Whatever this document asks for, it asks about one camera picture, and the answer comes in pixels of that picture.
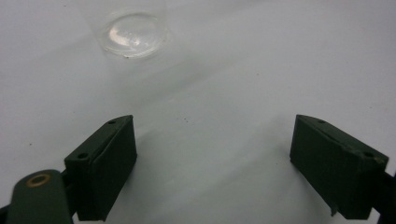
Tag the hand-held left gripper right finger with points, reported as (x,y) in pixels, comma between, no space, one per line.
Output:
(336,168)

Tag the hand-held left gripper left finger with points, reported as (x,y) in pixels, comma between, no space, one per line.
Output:
(99,168)

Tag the clear plastic cup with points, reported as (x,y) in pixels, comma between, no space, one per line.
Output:
(134,34)

